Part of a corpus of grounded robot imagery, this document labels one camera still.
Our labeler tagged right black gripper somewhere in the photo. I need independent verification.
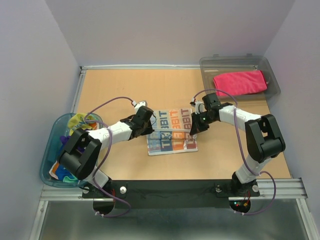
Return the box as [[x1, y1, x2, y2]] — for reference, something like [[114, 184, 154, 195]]
[[191, 110, 217, 135]]

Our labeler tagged patterned light blue towel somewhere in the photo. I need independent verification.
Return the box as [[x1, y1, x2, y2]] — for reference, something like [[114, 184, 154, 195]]
[[146, 108, 198, 156]]

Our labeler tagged pink towel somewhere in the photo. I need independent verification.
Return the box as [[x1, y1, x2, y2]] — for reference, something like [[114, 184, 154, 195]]
[[213, 70, 268, 97]]

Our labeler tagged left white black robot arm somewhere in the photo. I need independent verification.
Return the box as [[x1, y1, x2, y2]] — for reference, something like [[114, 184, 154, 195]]
[[57, 102, 154, 200]]

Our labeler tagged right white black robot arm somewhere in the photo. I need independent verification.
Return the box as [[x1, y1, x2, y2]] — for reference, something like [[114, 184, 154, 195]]
[[189, 93, 286, 196]]

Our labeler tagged yellow patterned towel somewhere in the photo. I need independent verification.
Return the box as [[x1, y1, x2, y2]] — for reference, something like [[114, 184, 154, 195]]
[[67, 113, 100, 136]]

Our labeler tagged purple towel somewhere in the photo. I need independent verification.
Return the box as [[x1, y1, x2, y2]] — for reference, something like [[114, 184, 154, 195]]
[[59, 135, 85, 156]]

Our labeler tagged small mint green cloth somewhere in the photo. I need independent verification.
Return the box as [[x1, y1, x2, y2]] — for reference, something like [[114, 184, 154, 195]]
[[62, 175, 78, 183]]

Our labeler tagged teal plastic laundry bin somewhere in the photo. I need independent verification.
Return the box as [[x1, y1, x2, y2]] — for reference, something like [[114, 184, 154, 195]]
[[39, 112, 104, 189]]

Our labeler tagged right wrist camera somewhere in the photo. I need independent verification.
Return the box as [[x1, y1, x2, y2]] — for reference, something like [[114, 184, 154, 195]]
[[190, 97, 206, 114]]

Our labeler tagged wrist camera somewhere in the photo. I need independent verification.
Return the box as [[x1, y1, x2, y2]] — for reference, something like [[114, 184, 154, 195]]
[[190, 97, 206, 114], [131, 100, 148, 109]]

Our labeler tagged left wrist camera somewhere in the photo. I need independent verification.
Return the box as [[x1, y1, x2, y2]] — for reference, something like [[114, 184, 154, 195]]
[[131, 100, 148, 109]]

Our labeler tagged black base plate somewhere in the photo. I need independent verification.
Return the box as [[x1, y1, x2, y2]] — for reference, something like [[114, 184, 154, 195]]
[[82, 179, 260, 218]]

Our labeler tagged aluminium front rail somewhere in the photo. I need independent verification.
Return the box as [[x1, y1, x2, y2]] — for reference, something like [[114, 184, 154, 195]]
[[40, 179, 308, 201]]

